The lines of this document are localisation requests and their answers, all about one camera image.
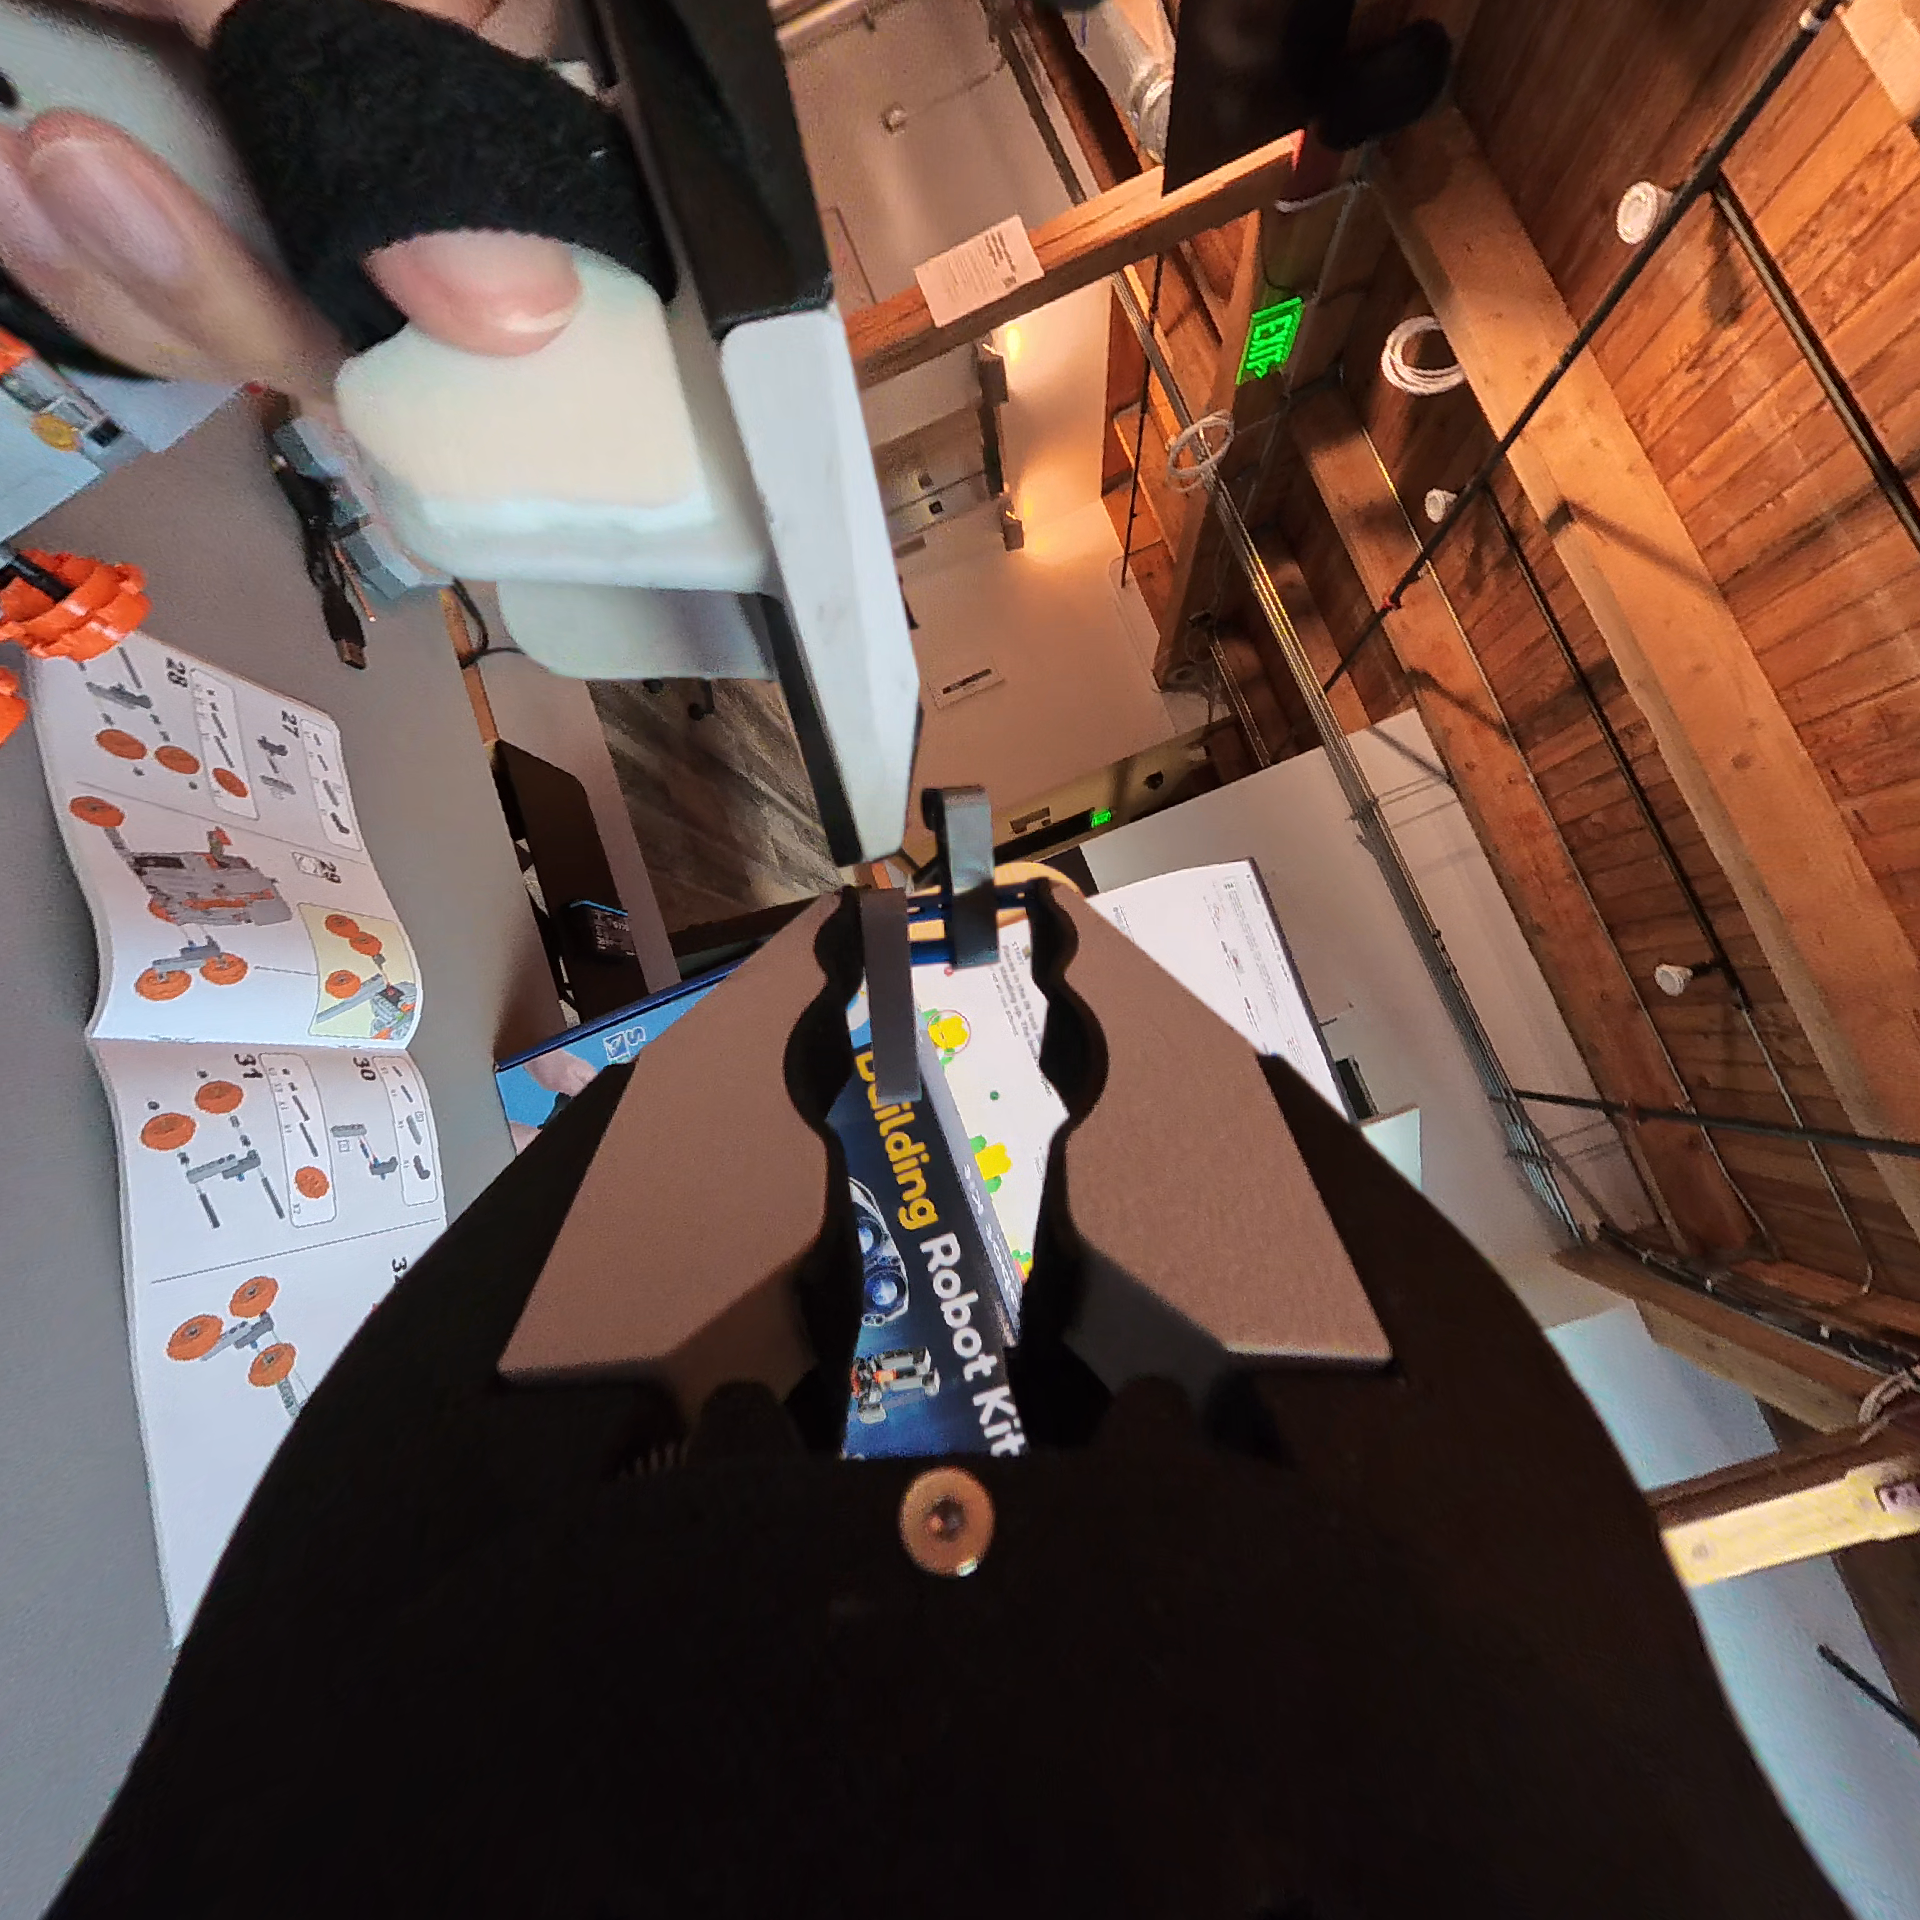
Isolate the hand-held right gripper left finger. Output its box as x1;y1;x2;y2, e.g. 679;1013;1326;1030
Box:
496;892;873;1433

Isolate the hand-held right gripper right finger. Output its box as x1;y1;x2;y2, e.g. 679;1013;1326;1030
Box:
1025;883;1396;1413

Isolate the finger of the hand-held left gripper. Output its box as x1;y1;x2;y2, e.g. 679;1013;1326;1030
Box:
718;305;924;867

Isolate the printed task instruction sheet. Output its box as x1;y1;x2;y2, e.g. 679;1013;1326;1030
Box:
914;860;1344;1292

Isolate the grey desk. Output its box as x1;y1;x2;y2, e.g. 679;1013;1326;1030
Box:
0;381;518;1920

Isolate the person's left hand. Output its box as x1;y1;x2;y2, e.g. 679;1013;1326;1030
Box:
0;111;584;406

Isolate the blue robot kit box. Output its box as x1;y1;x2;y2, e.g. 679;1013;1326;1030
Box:
496;862;1040;1461

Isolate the white paper notice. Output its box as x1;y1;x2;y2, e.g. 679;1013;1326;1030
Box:
914;218;1046;327

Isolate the open white instruction booklet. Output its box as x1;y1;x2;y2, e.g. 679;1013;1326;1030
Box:
29;631;453;1644

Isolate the partly built toy robot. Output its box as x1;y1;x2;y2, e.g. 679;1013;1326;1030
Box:
0;327;166;500

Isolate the wooden post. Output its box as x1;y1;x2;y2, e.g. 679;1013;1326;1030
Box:
847;132;1308;378

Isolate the black usb cable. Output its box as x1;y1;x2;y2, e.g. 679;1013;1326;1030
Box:
273;423;372;671

